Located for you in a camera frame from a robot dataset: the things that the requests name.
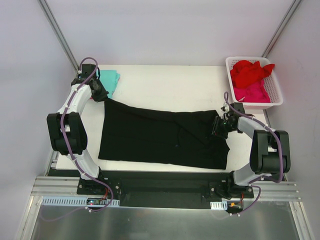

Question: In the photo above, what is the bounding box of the black t-shirt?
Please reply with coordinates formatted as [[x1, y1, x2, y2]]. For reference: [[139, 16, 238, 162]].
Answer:
[[98, 99, 230, 170]]

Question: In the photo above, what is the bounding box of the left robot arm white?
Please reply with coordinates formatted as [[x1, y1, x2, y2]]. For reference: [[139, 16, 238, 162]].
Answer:
[[46, 70, 108, 195]]

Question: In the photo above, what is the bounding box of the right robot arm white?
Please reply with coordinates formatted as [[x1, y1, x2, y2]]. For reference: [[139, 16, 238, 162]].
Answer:
[[211, 103, 291, 198]]

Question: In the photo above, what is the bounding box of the folded teal t-shirt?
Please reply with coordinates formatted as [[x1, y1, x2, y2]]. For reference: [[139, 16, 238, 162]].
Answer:
[[75, 68, 121, 98]]

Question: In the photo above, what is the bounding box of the magenta t-shirt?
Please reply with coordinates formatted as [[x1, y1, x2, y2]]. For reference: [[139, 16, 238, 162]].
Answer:
[[233, 80, 271, 103]]

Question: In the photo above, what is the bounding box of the red t-shirt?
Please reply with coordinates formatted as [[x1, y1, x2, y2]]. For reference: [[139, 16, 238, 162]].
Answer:
[[230, 60, 275, 89]]

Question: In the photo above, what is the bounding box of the white plastic basket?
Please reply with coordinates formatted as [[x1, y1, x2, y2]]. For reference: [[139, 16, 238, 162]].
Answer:
[[225, 56, 283, 110]]

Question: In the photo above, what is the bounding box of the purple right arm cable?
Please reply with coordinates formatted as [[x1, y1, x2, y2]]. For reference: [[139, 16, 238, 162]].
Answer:
[[223, 91, 286, 213]]

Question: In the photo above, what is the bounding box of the right aluminium frame post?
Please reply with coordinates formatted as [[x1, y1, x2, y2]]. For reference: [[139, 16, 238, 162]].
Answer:
[[258, 0, 304, 59]]

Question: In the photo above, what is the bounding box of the aluminium frame post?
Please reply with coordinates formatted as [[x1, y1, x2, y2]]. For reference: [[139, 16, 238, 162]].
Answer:
[[258, 0, 304, 59], [37, 0, 79, 72]]

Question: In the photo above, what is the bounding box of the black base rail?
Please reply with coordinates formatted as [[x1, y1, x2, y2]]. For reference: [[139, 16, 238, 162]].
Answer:
[[47, 172, 276, 210]]

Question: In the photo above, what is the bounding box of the left aluminium frame post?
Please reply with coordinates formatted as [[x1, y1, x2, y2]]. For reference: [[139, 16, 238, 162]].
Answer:
[[37, 0, 79, 72]]

